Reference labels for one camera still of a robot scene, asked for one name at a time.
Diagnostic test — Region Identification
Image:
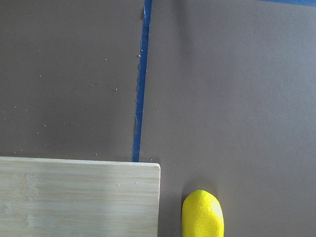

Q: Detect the yellow lemon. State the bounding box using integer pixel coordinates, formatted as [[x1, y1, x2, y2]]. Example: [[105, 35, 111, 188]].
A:
[[182, 190, 224, 237]]

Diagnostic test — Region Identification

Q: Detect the wooden cutting board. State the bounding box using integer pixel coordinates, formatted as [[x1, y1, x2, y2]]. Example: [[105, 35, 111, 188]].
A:
[[0, 157, 160, 237]]

